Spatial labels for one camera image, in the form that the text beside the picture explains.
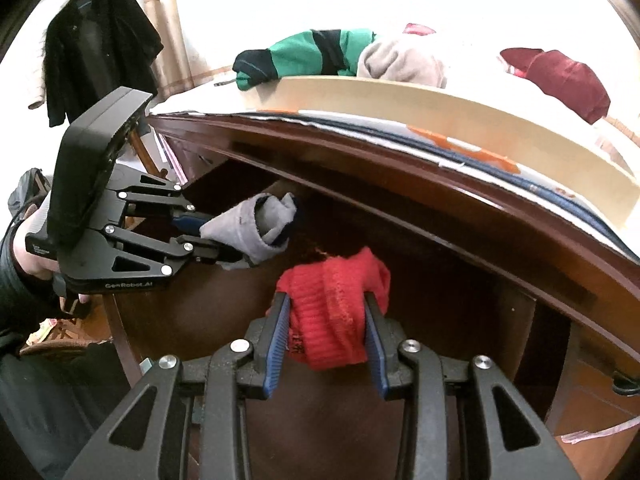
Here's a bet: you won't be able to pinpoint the tan sock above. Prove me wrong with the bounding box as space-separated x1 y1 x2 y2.
356 36 449 89

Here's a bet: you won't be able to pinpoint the dark wooden desk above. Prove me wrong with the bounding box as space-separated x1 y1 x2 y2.
145 112 640 442

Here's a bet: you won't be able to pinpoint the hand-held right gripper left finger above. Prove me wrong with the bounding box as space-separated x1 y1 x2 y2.
62 292 293 480

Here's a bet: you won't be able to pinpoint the person's dark trousers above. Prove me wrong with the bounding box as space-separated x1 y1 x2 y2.
0 340 132 480

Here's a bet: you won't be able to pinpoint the person's left forearm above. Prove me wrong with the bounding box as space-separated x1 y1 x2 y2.
0 220 62 357

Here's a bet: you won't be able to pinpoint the white orange-print tablecloth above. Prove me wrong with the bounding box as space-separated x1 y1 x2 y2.
150 104 640 262

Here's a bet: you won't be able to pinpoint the maroon underwear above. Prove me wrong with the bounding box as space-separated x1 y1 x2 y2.
500 47 612 125

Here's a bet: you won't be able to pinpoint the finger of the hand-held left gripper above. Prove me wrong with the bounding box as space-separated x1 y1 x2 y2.
101 226 242 277
114 169 214 229

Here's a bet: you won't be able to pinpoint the grey bag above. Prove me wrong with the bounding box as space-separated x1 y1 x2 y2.
7 167 54 222

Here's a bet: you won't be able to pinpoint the person's left hand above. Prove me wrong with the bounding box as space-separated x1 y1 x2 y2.
12 200 92 314

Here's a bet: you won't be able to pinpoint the black drawer handle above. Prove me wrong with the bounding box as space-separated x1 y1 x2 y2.
612 370 640 396

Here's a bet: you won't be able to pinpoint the green black striped sock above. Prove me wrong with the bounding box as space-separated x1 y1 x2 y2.
232 29 377 92

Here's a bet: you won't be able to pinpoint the black hanging shirt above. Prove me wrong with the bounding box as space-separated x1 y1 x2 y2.
44 0 165 129

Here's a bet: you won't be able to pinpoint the dark red sock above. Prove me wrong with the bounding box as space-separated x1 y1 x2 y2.
276 246 392 372

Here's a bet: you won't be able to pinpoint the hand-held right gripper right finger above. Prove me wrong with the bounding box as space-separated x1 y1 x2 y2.
364 291 581 480

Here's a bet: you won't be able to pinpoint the cream and orange curtain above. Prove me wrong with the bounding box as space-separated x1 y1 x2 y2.
141 0 640 161

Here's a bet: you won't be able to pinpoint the grey sock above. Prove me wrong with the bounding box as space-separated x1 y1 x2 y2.
199 192 304 269

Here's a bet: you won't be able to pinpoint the wooden desk drawer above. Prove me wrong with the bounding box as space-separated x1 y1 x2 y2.
102 157 539 407

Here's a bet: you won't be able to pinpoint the shallow cardboard box tray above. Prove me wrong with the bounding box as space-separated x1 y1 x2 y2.
250 76 640 235

